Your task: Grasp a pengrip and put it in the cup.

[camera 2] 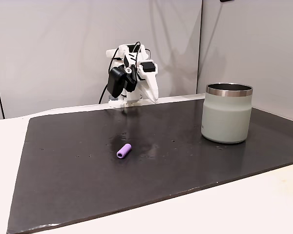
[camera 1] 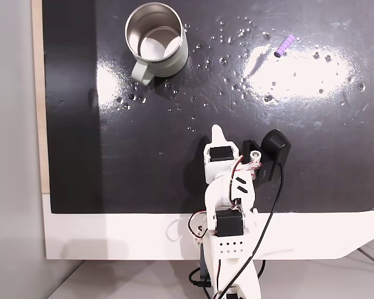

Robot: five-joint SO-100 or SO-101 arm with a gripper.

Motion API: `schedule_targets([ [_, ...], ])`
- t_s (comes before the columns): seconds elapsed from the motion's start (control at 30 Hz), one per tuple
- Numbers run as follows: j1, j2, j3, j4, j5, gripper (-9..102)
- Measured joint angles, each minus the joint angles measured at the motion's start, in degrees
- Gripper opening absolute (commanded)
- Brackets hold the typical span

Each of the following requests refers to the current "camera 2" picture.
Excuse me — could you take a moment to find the purple pen grip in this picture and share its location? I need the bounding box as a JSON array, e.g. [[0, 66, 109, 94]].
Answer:
[[116, 143, 132, 160]]

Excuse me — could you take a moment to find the black base cable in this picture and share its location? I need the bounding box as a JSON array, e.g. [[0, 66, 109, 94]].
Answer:
[[98, 82, 110, 105]]

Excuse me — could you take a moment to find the black table mat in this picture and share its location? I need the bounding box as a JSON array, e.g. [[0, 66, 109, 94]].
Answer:
[[6, 98, 293, 234]]

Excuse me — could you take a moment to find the red and black servo wire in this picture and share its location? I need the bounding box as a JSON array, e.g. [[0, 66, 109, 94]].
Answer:
[[133, 41, 152, 64]]

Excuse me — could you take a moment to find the black camera box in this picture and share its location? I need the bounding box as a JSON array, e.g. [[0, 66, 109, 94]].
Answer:
[[107, 64, 138, 99]]

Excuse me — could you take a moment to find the black camera cable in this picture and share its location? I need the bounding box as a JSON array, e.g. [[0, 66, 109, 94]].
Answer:
[[109, 47, 122, 73]]

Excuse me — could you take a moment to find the pale green steel-rimmed cup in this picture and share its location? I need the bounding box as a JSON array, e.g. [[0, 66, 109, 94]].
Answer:
[[200, 82, 254, 144]]

